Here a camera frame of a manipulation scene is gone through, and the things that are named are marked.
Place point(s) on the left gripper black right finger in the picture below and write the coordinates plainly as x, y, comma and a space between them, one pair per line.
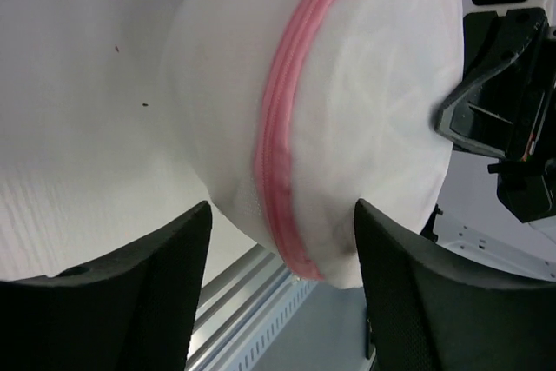
430, 309

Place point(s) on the white pink trim bag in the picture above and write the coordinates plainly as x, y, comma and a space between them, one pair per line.
290, 111

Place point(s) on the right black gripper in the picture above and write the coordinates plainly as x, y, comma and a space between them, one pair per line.
504, 106

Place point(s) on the aluminium mounting rail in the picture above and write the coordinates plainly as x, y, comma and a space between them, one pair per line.
229, 301

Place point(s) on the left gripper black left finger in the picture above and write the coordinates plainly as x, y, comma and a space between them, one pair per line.
132, 309

